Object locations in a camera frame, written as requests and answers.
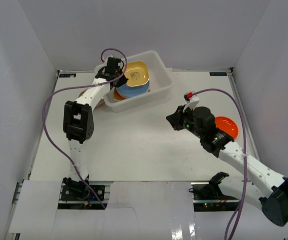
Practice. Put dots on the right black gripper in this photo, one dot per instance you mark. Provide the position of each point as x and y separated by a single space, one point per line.
175 119

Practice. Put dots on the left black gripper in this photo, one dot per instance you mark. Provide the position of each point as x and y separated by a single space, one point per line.
120 80

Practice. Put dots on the blue round plate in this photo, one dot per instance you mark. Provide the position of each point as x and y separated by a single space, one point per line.
128 91

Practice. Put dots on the yellow square plate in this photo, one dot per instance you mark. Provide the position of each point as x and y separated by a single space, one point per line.
137 74

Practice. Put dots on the woven bamboo fan tray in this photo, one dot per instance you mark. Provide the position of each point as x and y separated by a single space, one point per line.
117 96

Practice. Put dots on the brown square plate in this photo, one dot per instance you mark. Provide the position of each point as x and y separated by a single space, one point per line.
101 102

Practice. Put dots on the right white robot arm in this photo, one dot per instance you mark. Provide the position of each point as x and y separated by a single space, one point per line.
273 185

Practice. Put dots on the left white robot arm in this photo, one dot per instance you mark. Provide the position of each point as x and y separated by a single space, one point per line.
78 123

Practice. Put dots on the white plastic bin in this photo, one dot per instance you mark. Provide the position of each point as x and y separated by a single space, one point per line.
159 78

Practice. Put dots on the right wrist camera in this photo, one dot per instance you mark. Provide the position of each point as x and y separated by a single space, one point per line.
191 99

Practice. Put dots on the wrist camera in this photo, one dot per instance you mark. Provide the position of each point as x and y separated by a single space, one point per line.
105 59
191 99

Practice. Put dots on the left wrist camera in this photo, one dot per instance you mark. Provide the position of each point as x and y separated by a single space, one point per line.
105 59

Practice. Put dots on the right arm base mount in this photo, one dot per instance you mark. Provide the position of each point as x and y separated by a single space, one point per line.
208 197

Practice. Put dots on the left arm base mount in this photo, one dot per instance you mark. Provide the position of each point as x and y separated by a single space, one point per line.
75 195

